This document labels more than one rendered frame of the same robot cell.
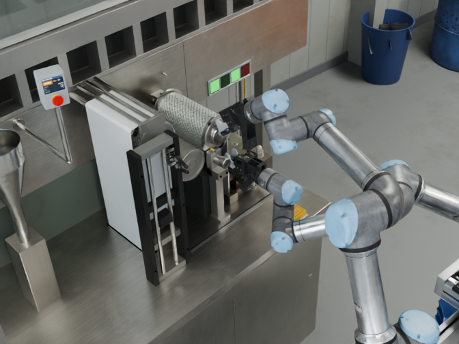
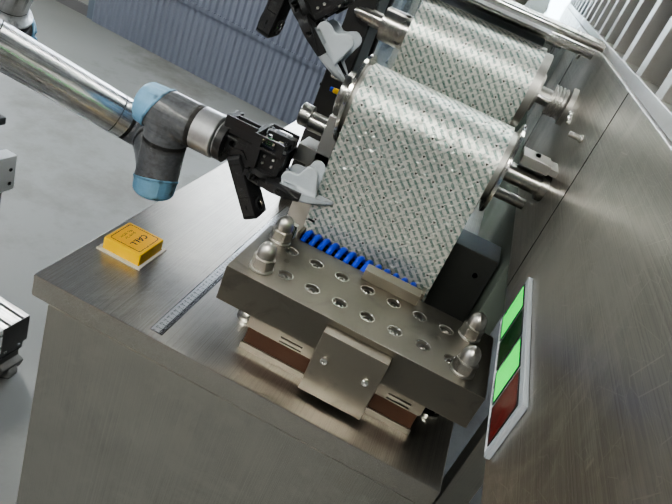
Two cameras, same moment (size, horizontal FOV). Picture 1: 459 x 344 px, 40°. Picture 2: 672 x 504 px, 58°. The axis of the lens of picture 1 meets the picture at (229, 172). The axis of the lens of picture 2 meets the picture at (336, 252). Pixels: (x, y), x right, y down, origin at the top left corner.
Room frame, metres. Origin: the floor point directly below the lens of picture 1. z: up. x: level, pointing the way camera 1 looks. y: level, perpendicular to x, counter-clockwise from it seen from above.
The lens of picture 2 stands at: (2.64, -0.53, 1.51)
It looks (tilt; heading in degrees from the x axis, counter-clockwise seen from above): 29 degrees down; 140
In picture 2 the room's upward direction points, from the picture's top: 24 degrees clockwise
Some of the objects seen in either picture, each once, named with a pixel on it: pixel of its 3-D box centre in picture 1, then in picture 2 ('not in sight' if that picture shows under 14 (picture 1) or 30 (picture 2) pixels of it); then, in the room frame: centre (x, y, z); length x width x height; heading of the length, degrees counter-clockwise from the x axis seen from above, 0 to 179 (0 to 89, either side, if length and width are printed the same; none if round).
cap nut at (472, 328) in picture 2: not in sight; (475, 324); (2.18, 0.17, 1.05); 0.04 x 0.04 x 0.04
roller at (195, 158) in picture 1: (169, 150); not in sight; (1.86, 0.21, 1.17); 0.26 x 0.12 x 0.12; 43
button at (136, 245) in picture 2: (293, 212); (133, 243); (1.80, -0.23, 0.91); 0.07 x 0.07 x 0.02; 43
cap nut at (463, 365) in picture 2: not in sight; (469, 358); (2.24, 0.10, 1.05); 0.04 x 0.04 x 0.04
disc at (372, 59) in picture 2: (216, 133); (355, 98); (1.85, 0.04, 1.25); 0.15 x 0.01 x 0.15; 133
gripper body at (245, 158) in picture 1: (251, 168); (255, 150); (1.81, -0.08, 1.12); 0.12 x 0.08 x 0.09; 44
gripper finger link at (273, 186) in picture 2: not in sight; (277, 184); (1.87, -0.05, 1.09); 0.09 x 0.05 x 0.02; 42
